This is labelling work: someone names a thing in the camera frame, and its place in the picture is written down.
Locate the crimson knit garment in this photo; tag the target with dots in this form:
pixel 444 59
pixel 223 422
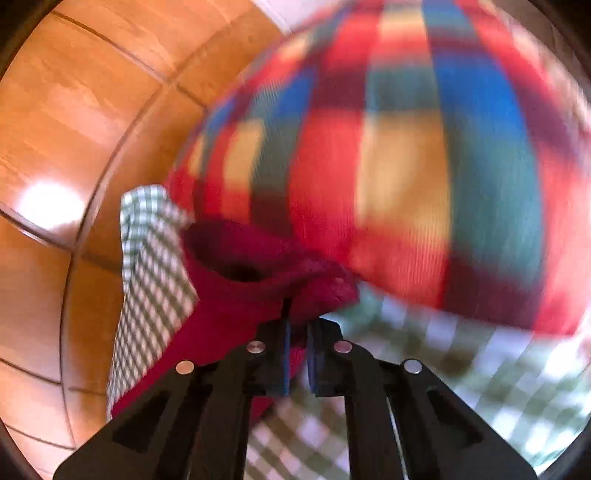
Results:
pixel 231 300

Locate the wooden panelled wardrobe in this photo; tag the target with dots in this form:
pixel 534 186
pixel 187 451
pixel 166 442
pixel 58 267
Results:
pixel 92 92

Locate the multicolour checked blanket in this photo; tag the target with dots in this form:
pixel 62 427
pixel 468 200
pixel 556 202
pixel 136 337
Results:
pixel 392 161

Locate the green white gingham bedsheet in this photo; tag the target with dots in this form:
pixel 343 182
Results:
pixel 461 369

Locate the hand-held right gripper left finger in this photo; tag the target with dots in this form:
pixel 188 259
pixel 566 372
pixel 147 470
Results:
pixel 282 364

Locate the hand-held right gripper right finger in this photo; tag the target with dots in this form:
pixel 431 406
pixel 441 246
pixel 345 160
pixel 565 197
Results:
pixel 316 367

